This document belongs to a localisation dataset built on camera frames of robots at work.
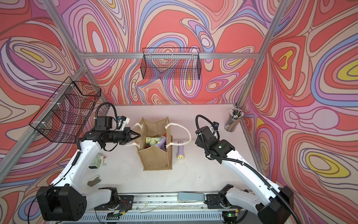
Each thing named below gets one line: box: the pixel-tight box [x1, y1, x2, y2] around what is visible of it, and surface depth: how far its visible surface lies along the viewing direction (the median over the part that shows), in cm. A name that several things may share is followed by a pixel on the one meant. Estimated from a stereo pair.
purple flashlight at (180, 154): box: [177, 140, 185, 161], surface depth 91 cm
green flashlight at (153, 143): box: [149, 140, 157, 147], surface depth 88 cm
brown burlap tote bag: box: [135, 116, 173, 171], surface depth 83 cm
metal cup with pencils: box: [224, 107, 244, 133], surface depth 95 cm
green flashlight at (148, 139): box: [144, 136, 162, 144], surface depth 91 cm
